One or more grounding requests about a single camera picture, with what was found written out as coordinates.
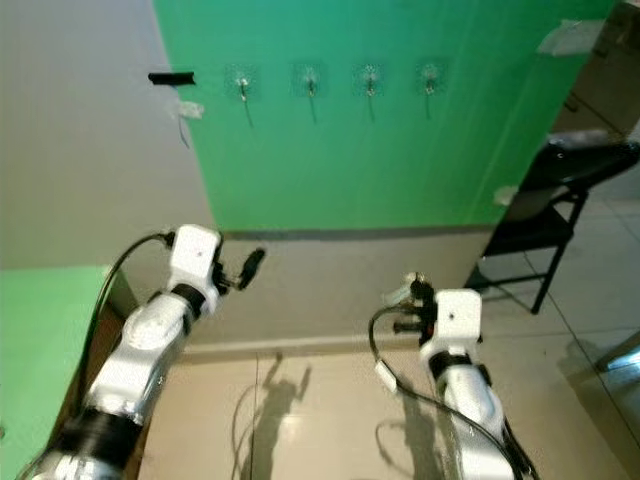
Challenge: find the green covered wooden table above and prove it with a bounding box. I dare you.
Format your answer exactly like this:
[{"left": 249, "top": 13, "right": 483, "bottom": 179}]
[{"left": 0, "top": 265, "right": 136, "bottom": 480}]

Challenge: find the brown wooden furniture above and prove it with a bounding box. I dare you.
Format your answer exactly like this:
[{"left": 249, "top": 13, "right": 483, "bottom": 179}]
[{"left": 550, "top": 0, "right": 640, "bottom": 141}]

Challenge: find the large white tape piece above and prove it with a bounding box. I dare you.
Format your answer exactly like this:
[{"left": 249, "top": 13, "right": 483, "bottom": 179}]
[{"left": 538, "top": 20, "right": 606, "bottom": 56}]

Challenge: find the grey metal object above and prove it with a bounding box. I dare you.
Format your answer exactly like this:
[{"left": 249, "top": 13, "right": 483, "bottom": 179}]
[{"left": 595, "top": 330, "right": 640, "bottom": 376}]

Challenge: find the black folding chair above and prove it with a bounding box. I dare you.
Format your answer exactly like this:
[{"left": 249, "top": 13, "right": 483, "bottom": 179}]
[{"left": 468, "top": 130, "right": 640, "bottom": 316}]

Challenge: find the white cable label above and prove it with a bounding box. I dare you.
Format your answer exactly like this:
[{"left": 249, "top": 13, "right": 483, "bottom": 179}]
[{"left": 375, "top": 360, "right": 401, "bottom": 391}]

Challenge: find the green wall board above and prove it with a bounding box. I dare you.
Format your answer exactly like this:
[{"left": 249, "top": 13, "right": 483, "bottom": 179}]
[{"left": 153, "top": 0, "right": 621, "bottom": 233}]

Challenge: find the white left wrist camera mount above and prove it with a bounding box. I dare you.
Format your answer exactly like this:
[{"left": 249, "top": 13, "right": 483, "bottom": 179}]
[{"left": 172, "top": 225, "right": 223, "bottom": 291}]

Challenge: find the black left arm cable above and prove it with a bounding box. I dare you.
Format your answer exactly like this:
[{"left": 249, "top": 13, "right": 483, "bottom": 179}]
[{"left": 85, "top": 230, "right": 177, "bottom": 401}]

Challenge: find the clear adhesive metal hook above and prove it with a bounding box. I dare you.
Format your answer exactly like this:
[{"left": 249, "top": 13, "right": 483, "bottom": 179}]
[
  {"left": 229, "top": 66, "right": 257, "bottom": 103},
  {"left": 417, "top": 59, "right": 445, "bottom": 96},
  {"left": 358, "top": 61, "right": 386, "bottom": 98},
  {"left": 297, "top": 63, "right": 325, "bottom": 101}
]

